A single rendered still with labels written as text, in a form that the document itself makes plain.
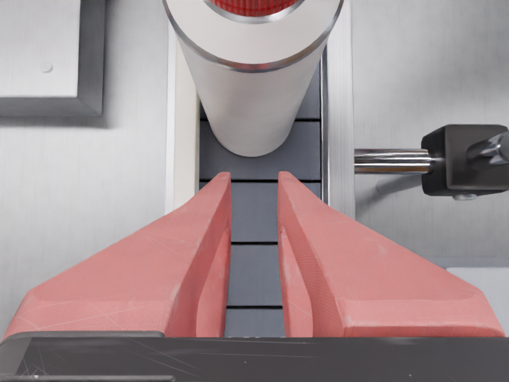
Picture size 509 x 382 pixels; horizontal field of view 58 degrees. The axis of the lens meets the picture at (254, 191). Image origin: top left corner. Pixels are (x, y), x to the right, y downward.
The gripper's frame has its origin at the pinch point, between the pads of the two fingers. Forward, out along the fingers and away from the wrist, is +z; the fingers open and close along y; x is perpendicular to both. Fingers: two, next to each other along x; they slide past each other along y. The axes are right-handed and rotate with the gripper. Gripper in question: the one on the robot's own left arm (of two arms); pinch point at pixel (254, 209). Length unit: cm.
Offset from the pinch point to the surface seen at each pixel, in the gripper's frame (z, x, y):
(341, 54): 10.6, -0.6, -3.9
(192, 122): 12.8, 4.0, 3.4
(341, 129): 8.3, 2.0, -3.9
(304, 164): 14.3, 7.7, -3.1
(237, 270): 10.1, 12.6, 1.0
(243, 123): 7.4, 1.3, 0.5
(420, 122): 20.7, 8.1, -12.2
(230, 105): 5.7, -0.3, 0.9
